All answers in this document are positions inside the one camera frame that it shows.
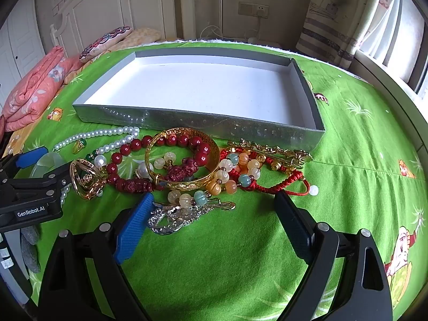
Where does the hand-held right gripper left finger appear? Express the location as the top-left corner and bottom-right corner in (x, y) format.
(37, 192), (156, 321)

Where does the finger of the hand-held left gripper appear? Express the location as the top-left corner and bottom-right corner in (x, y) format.
(0, 146), (49, 178)
(0, 165), (73, 208)

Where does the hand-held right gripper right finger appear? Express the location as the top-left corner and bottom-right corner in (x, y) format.
(273, 190), (393, 321)

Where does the pale green jade bangle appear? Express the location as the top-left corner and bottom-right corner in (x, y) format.
(30, 152), (67, 178)

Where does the gold openwork brooch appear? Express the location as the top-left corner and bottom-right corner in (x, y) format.
(69, 158), (108, 201)

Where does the silver brooch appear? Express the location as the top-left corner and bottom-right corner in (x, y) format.
(147, 199), (236, 236)

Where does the red cord bracelet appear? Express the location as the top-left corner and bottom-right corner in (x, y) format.
(219, 147), (311, 196)

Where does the white pearl necklace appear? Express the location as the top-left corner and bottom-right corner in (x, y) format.
(53, 126), (141, 168)

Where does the gold bangle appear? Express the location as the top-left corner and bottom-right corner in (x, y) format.
(144, 127), (221, 191)

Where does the gold pin brooch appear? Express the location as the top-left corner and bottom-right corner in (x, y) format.
(227, 139), (314, 171)

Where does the dark red bead bracelet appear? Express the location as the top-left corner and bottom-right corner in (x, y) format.
(105, 134), (211, 194)

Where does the multicolour stone bead bracelet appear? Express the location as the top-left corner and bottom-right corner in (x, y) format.
(154, 152), (261, 208)

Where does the grey shallow cardboard box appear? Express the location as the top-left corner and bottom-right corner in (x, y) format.
(72, 47), (326, 153)

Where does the person's left hand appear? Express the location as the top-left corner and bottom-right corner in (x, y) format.
(20, 225), (41, 272)

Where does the yellow printed bedsheet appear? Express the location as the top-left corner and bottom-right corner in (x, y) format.
(0, 130), (30, 156)

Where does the green printed cloth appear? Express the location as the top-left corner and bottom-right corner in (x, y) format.
(20, 38), (428, 321)

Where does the pink floral quilt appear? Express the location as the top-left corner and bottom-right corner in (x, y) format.
(0, 45), (84, 132)

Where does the white wardrobe door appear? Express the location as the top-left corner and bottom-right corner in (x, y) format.
(0, 0), (47, 101)

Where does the embroidered cushion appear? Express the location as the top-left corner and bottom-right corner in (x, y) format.
(79, 26), (132, 62)

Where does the white wooden headboard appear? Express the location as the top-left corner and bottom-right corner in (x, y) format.
(50, 0), (188, 57)

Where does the pale yellow floral pillow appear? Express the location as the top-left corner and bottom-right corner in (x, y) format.
(110, 28), (163, 49)

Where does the white window sill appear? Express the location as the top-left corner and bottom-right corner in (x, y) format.
(353, 48), (428, 151)

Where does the patterned curtain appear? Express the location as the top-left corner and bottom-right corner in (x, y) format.
(296, 0), (385, 69)

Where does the white sheer curtain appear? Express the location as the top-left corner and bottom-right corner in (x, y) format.
(361, 0), (425, 91)

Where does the white charger cable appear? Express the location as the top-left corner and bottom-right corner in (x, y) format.
(201, 5), (266, 42)

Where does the wall socket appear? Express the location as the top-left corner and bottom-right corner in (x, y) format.
(238, 2), (270, 19)

